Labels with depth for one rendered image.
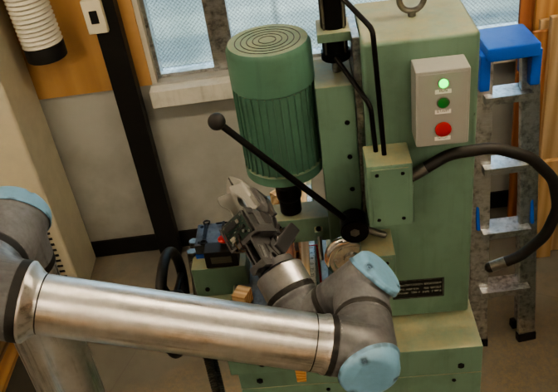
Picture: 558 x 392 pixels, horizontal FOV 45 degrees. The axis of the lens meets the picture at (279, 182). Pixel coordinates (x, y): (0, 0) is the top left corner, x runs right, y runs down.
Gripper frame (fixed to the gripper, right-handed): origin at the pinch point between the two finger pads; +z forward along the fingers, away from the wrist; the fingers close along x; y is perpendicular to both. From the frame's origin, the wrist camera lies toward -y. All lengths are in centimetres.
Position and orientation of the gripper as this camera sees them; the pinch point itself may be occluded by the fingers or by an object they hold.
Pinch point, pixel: (234, 183)
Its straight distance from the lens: 131.5
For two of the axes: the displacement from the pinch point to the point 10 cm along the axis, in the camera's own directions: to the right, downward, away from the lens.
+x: -6.6, 6.1, 4.3
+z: -4.7, -7.9, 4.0
